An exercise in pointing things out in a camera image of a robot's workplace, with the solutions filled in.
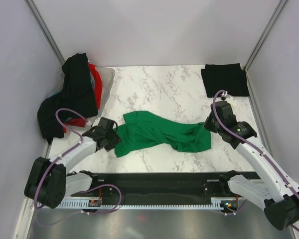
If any green t shirt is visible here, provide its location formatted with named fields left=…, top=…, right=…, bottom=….
left=114, top=111, right=212, bottom=157

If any clear plastic bin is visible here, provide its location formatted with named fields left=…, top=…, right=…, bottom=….
left=37, top=67, right=115, bottom=137

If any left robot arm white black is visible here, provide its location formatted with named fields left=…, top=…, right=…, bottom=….
left=24, top=117, right=121, bottom=209

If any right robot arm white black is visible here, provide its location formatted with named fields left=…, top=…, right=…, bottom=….
left=204, top=101, right=299, bottom=231

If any red t shirt in bin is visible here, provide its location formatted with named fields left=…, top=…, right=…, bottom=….
left=65, top=61, right=103, bottom=127

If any folded black t shirt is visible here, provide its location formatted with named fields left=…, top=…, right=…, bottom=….
left=201, top=63, right=250, bottom=98

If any black t shirt in bin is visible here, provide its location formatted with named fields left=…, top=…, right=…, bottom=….
left=37, top=53, right=98, bottom=144

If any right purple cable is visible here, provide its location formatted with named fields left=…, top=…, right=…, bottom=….
left=212, top=90, right=299, bottom=235

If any purple cable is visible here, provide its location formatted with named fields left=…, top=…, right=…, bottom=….
left=33, top=108, right=123, bottom=227
left=212, top=90, right=299, bottom=235

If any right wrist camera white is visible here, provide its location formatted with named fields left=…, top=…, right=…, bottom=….
left=220, top=92, right=238, bottom=106

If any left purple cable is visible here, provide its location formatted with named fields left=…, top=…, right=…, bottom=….
left=33, top=108, right=123, bottom=227

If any aluminium rail profile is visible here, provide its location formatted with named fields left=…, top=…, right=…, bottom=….
left=24, top=178, right=297, bottom=200

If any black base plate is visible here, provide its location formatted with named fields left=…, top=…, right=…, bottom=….
left=69, top=171, right=249, bottom=207

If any white slotted cable duct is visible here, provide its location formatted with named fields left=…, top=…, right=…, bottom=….
left=57, top=198, right=237, bottom=211

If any right aluminium frame post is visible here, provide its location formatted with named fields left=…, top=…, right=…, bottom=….
left=243, top=0, right=289, bottom=71

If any aluminium frame post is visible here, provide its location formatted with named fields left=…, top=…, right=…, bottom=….
left=243, top=0, right=289, bottom=71
left=24, top=0, right=65, bottom=65

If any left aluminium frame post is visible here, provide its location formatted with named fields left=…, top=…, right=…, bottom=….
left=24, top=0, right=65, bottom=65

